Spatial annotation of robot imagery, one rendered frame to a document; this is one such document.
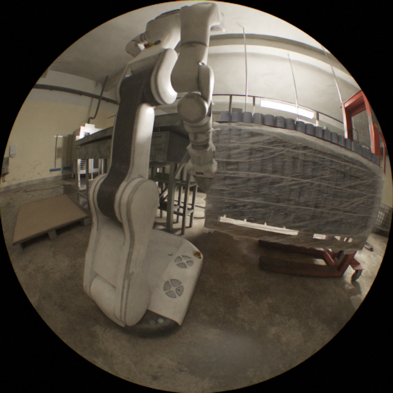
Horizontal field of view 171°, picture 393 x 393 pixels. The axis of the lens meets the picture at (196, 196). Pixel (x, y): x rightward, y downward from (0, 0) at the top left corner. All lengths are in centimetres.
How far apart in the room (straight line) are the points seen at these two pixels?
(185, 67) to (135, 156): 27
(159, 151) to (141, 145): 59
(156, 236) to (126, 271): 51
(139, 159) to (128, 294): 42
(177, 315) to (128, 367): 43
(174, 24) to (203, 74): 52
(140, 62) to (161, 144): 63
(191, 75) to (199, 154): 21
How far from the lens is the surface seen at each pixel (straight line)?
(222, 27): 74
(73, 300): 109
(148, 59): 58
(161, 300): 65
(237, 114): 86
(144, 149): 43
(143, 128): 43
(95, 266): 56
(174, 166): 93
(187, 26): 38
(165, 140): 98
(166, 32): 72
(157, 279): 68
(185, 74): 30
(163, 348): 83
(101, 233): 53
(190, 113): 30
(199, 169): 43
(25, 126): 692
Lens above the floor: 82
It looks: 14 degrees down
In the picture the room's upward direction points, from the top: 7 degrees clockwise
